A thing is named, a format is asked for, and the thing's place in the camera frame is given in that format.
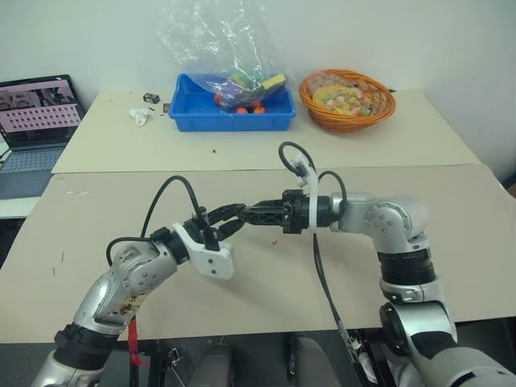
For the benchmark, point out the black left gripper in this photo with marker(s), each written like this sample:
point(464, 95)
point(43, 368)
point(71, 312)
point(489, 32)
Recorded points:
point(195, 226)

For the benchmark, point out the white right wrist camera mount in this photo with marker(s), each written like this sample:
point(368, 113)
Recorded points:
point(313, 201)

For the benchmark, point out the clear plastic bag of toys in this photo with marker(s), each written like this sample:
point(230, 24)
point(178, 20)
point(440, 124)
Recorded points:
point(238, 52)

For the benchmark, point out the open grey laptop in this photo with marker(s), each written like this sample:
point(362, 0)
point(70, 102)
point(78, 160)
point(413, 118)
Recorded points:
point(36, 121)

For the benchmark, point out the small black box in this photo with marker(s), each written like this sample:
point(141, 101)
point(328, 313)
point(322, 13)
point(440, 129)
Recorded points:
point(151, 97)

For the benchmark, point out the black table frame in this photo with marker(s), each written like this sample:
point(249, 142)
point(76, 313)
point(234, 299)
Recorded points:
point(157, 363)

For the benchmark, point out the small dark brown packet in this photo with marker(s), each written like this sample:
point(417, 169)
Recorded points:
point(166, 107)

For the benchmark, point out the bagged colourful toy food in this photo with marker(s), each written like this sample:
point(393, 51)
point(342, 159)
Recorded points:
point(342, 98)

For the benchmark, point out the orange woven basket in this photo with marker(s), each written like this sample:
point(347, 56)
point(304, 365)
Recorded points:
point(346, 123)

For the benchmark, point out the blue plastic bin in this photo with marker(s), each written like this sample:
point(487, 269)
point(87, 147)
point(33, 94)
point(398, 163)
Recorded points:
point(234, 119)

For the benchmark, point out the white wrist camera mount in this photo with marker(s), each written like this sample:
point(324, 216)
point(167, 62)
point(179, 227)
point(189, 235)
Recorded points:
point(313, 201)
point(214, 260)

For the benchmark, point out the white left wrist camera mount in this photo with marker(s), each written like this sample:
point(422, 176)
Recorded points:
point(214, 260)

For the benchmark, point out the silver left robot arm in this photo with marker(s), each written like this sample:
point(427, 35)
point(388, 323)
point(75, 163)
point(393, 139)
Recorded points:
point(133, 276)

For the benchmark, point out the crumpled white tissue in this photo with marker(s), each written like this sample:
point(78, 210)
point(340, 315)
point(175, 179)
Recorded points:
point(140, 116)

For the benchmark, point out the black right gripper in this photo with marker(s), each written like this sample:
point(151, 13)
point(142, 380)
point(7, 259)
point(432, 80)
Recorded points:
point(294, 210)

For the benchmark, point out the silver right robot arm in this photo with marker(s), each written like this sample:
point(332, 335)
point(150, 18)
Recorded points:
point(403, 219)

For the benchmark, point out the dark grey rounded shape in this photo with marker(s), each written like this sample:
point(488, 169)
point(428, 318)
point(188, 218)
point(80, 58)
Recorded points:
point(314, 363)

